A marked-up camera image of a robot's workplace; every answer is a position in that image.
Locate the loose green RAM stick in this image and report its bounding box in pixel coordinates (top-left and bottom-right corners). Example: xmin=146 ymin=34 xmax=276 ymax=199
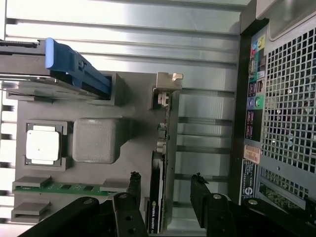
xmin=13 ymin=182 xmax=110 ymax=196

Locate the grey parts rack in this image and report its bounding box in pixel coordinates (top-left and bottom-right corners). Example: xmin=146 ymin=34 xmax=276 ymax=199
xmin=6 ymin=71 xmax=181 ymax=223

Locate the silver CPU chip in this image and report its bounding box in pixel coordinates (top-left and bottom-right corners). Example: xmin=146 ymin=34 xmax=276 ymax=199
xmin=26 ymin=124 xmax=62 ymax=164

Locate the black open PC case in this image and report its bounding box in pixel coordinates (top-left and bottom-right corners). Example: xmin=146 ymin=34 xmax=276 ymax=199
xmin=237 ymin=0 xmax=316 ymax=213

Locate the hard disk in blue caddy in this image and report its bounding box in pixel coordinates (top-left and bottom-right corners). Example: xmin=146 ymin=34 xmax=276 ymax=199
xmin=0 ymin=37 xmax=112 ymax=100

